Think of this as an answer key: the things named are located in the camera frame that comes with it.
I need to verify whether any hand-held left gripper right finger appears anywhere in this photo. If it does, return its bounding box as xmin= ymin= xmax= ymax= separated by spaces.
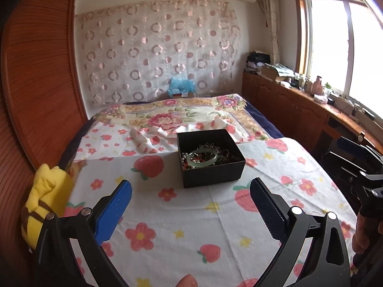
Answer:
xmin=250 ymin=178 xmax=352 ymax=287

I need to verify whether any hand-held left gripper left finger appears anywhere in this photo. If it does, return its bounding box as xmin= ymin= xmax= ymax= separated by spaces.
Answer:
xmin=34 ymin=180 xmax=133 ymax=287

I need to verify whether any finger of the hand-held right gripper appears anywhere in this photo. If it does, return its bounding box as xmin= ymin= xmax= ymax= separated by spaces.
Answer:
xmin=322 ymin=152 xmax=372 ymax=186
xmin=337 ymin=137 xmax=383 ymax=168

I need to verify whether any black jewelry box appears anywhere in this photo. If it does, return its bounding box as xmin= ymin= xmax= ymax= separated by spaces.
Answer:
xmin=176 ymin=128 xmax=246 ymax=189

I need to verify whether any tangle of beaded jewelry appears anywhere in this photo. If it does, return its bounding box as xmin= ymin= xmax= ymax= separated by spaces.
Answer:
xmin=180 ymin=142 xmax=242 ymax=171

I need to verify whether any pale green jade bangle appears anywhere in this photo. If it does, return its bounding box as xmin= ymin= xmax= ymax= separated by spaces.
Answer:
xmin=188 ymin=148 xmax=216 ymax=167

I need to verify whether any person's right hand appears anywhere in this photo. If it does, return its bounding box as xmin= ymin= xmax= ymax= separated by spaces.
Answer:
xmin=352 ymin=215 xmax=375 ymax=254

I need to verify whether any person's left hand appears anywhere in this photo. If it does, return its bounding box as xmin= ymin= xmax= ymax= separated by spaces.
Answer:
xmin=176 ymin=274 xmax=198 ymax=287

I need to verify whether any strawberry print bed sheet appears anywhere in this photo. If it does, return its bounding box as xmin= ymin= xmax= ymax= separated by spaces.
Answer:
xmin=64 ymin=120 xmax=360 ymax=287

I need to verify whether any pink bottle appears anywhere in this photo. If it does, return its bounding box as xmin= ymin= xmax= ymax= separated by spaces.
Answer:
xmin=311 ymin=76 xmax=324 ymax=95

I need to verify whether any yellow plush toy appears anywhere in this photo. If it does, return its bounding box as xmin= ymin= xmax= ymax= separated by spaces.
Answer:
xmin=21 ymin=164 xmax=74 ymax=253

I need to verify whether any wooden cabinet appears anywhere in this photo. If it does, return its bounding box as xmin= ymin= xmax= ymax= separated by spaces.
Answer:
xmin=242 ymin=71 xmax=383 ymax=168

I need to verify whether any navy blue blanket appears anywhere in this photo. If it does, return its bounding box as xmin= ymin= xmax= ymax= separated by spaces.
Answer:
xmin=242 ymin=100 xmax=285 ymax=140

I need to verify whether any floral blanket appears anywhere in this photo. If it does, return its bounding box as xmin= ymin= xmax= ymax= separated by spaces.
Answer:
xmin=90 ymin=94 xmax=270 ymax=156

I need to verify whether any pile of boxes and papers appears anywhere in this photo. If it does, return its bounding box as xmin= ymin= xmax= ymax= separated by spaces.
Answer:
xmin=246 ymin=51 xmax=297 ymax=84

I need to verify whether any blue fluffy bag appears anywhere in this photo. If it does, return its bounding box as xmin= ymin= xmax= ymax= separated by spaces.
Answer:
xmin=168 ymin=77 xmax=196 ymax=94

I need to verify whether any wooden slatted wardrobe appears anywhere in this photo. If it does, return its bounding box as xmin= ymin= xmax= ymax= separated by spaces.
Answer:
xmin=0 ymin=0 xmax=90 ymax=246

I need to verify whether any white patterned window curtain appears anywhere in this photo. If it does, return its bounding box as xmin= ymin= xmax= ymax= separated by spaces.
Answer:
xmin=260 ymin=0 xmax=282 ymax=65

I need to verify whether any circle pattern sheer curtain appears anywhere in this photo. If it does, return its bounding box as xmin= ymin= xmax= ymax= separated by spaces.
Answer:
xmin=75 ymin=0 xmax=242 ymax=106

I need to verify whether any wooden frame window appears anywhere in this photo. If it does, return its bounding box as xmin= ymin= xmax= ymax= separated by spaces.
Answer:
xmin=293 ymin=0 xmax=383 ymax=115

